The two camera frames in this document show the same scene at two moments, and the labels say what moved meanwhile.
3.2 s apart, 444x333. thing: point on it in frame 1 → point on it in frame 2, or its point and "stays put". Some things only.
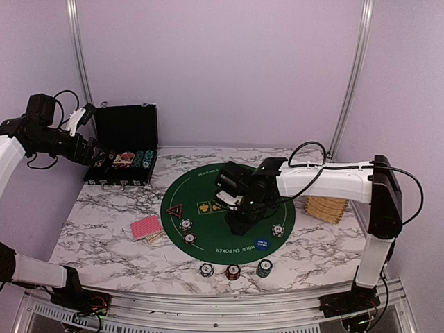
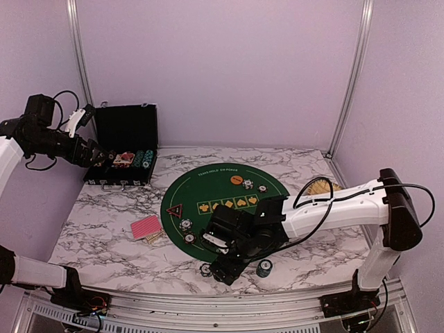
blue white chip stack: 207,270 stays put
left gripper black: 84,157 stays put
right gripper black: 242,228 → 221,275
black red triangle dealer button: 176,210 stays put
